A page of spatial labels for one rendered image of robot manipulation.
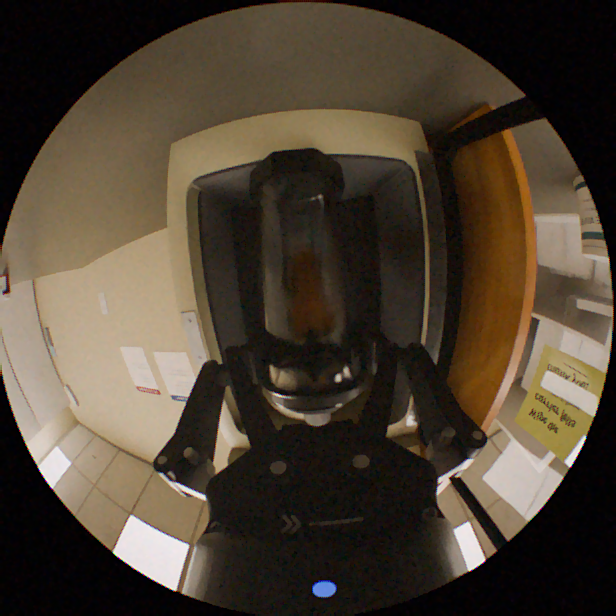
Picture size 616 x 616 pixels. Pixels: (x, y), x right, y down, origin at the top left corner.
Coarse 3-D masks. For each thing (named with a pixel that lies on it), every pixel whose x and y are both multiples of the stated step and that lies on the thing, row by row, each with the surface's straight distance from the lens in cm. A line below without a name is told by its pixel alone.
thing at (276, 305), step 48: (288, 192) 17; (336, 192) 19; (288, 240) 15; (336, 240) 16; (288, 288) 15; (336, 288) 15; (288, 336) 15; (336, 336) 15; (288, 384) 16; (336, 384) 16
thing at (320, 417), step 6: (336, 408) 18; (306, 414) 22; (312, 414) 18; (318, 414) 21; (324, 414) 21; (330, 414) 22; (306, 420) 22; (312, 420) 21; (318, 420) 21; (324, 420) 22
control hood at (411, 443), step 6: (396, 438) 37; (402, 438) 37; (408, 438) 37; (414, 438) 38; (402, 444) 36; (408, 444) 37; (414, 444) 37; (234, 450) 38; (240, 450) 38; (414, 450) 37; (228, 456) 38; (234, 456) 37; (228, 462) 37
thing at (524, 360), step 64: (512, 128) 21; (512, 192) 20; (576, 192) 18; (512, 256) 19; (576, 256) 18; (512, 320) 19; (576, 320) 18; (448, 384) 26; (512, 384) 21; (576, 384) 19; (512, 448) 23; (576, 448) 21; (512, 512) 28
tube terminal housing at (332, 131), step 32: (224, 128) 27; (256, 128) 26; (288, 128) 25; (320, 128) 25; (352, 128) 26; (384, 128) 27; (416, 128) 30; (192, 160) 27; (224, 160) 24; (256, 160) 23; (192, 192) 28; (192, 224) 27; (192, 256) 26; (192, 288) 23; (224, 416) 31; (352, 416) 34
